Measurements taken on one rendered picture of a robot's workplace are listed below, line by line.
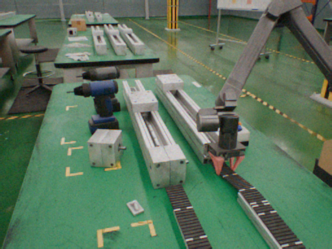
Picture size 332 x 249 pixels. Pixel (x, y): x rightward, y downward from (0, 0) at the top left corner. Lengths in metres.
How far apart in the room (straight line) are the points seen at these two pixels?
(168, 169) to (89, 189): 0.25
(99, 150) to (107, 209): 0.23
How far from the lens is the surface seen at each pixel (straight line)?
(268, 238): 0.76
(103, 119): 1.21
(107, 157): 0.98
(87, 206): 0.86
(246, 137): 1.12
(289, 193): 0.94
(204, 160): 1.02
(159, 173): 0.86
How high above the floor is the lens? 1.32
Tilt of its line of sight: 25 degrees down
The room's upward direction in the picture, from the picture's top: straight up
